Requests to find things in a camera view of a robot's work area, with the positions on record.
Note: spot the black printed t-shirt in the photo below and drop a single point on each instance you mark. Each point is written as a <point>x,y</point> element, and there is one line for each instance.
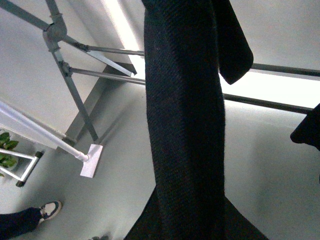
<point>308,131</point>
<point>189,46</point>

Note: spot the white floor stand pole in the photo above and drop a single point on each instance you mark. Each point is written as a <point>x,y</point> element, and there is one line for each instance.
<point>17,123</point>

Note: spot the white and navy sneaker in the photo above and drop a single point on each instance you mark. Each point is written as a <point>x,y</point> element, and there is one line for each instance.
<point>49,210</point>

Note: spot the black printed hanging t-shirt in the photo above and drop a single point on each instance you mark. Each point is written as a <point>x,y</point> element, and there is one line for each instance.
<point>308,131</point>

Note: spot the dark trouser leg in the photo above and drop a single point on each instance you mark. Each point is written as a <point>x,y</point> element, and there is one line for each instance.
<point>15,224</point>

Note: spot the white metal frame stand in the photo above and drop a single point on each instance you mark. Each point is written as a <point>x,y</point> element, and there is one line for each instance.
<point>23,166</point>

